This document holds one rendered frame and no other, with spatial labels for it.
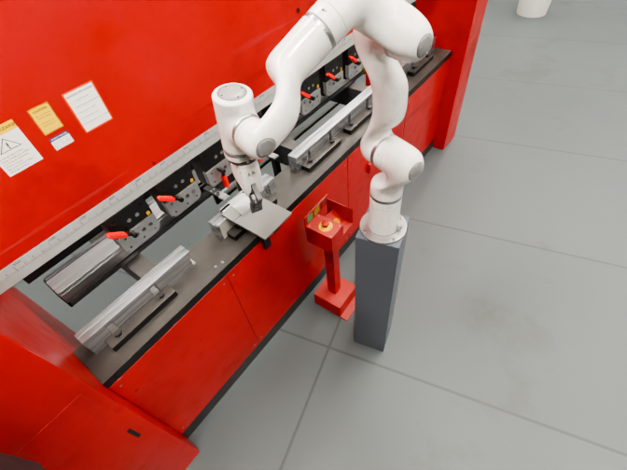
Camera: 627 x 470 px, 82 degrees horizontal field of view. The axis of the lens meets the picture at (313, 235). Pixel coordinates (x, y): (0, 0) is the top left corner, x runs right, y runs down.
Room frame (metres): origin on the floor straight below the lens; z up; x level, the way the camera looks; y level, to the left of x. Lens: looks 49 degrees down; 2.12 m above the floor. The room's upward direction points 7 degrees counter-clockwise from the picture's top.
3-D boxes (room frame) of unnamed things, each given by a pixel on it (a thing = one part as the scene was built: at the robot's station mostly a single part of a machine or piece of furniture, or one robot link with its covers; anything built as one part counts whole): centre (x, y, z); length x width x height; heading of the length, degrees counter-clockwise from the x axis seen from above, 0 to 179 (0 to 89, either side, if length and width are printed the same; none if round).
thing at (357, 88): (2.49, -0.29, 0.81); 0.64 x 0.08 x 0.14; 47
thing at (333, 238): (1.24, -0.09, 0.75); 0.20 x 0.16 x 0.18; 139
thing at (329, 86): (1.80, -0.18, 1.26); 0.15 x 0.09 x 0.17; 137
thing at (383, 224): (0.96, -0.29, 1.09); 0.19 x 0.19 x 0.18
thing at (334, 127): (2.16, -0.51, 0.92); 1.68 x 0.06 x 0.10; 137
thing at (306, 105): (1.66, -0.04, 1.26); 0.15 x 0.09 x 0.17; 137
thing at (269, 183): (1.27, 0.31, 0.92); 0.39 x 0.06 x 0.10; 137
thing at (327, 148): (1.64, -0.11, 0.89); 0.30 x 0.05 x 0.03; 137
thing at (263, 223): (1.13, 0.24, 1.00); 0.26 x 0.18 x 0.01; 47
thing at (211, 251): (1.68, -0.13, 0.85); 3.00 x 0.21 x 0.04; 137
